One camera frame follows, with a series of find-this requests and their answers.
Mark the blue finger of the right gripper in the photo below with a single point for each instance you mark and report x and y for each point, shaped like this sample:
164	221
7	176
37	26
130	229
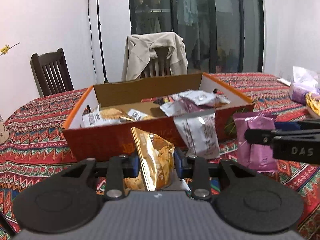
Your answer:
297	125

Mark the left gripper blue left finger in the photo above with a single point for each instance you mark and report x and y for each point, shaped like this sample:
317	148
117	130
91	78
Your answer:
134	165

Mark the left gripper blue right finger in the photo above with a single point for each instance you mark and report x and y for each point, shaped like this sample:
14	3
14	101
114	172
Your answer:
179	162

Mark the orange cracker snack packet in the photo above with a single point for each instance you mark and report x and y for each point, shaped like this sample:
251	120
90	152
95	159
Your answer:
156	156

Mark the white printed snack packet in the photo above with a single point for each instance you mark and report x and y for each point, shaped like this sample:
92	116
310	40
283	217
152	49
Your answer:
198	132

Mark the pink purple snack packet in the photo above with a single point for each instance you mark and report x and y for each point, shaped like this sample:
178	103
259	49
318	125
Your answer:
254	152

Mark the bowl of yellow chips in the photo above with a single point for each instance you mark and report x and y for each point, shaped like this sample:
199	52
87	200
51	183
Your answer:
312	104

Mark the purple tissue pack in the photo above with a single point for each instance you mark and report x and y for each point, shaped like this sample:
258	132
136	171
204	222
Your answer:
304	81

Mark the orange cardboard snack box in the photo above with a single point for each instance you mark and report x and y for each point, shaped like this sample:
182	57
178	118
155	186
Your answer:
104	142

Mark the gold cookie packet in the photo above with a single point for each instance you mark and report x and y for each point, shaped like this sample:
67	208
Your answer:
106	117

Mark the chair with beige jacket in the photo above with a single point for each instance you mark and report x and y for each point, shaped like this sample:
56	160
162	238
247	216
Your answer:
159	66

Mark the studio light on stand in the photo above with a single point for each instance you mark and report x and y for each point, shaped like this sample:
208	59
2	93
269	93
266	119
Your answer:
97	5

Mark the red patterned tablecloth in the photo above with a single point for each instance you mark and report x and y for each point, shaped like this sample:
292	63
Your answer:
36	147

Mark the beige jacket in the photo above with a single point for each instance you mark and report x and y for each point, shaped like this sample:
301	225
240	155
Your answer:
140	50

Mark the black framed glass door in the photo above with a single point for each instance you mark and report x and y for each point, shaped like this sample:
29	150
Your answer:
220	36

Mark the dark wooden chair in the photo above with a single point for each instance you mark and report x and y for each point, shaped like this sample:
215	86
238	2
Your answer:
52	72

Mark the floral ceramic vase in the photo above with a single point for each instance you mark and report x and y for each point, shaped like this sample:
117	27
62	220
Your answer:
4	134

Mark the yellow flower branches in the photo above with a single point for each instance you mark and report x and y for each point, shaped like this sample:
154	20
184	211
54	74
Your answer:
6	48

